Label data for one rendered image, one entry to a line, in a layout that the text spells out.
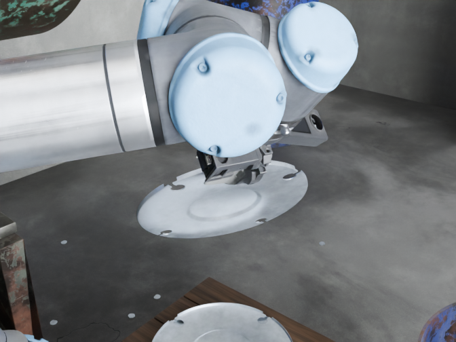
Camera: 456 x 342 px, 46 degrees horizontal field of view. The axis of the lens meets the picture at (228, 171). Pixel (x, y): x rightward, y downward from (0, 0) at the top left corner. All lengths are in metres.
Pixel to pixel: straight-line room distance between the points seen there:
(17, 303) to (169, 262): 0.97
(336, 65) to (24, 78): 0.26
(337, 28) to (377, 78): 3.43
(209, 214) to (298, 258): 1.11
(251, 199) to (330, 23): 0.48
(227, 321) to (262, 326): 0.08
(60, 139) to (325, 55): 0.24
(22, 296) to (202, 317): 0.37
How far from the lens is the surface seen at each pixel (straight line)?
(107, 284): 1.93
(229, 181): 0.75
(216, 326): 1.18
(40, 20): 1.06
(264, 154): 0.66
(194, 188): 0.81
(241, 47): 0.33
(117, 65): 0.35
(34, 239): 2.25
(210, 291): 1.30
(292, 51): 0.47
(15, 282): 1.09
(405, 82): 3.84
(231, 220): 0.97
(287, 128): 0.57
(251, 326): 1.18
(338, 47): 0.49
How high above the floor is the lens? 1.16
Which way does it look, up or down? 26 degrees down
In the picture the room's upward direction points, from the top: straight up
